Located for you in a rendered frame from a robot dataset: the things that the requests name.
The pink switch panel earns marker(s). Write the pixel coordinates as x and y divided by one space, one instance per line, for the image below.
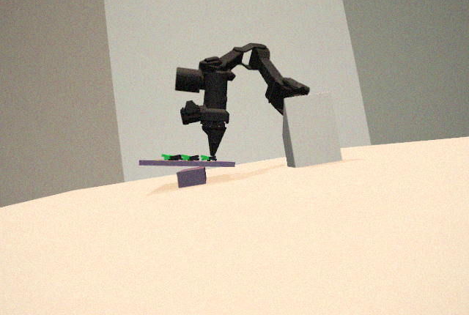
190 176

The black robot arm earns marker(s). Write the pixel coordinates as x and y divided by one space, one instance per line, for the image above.
214 72

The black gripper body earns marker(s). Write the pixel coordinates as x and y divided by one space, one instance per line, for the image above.
215 113

